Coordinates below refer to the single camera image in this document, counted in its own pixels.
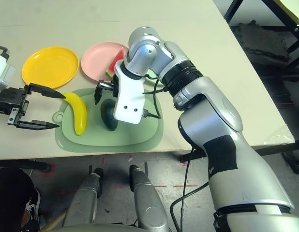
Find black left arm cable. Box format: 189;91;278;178
0;46;10;60

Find silver robot left leg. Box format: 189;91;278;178
62;165;106;228

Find silver robot leg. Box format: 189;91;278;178
62;165;106;228
129;165;169;232

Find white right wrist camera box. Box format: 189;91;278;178
114;59;146;124

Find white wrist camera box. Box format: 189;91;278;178
0;54;16;94
114;59;146;124

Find dark grey rough foam block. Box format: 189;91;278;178
233;21;297;65

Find black sneaker white laces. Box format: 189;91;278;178
20;188;41;232

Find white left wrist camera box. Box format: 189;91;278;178
0;54;16;94

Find wooden stick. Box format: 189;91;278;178
39;209;68;232

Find silver robot right leg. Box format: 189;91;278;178
129;165;169;232

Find grey robot torso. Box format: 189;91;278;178
46;223;150;232

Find yellow toy banana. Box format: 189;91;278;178
62;92;88;136

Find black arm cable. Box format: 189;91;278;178
0;46;10;60
142;73;210;232

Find dark green toy avocado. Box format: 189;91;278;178
100;99;119;131

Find clear plastic bag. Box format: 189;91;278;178
262;125;297;145

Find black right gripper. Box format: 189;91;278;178
94;79;119;105

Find black framed side table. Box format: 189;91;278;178
223;0;299;75

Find yellow plastic plate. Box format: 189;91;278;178
21;46;79;89

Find person's black trouser leg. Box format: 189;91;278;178
0;168;41;232

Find green silicone cutting mat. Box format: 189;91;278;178
52;88;164;152

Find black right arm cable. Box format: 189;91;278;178
142;73;210;232

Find red toy watermelon slice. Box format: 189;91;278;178
105;49;126;78

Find pink plastic plate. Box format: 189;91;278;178
81;42;130;83

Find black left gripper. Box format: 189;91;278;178
0;83;66;131

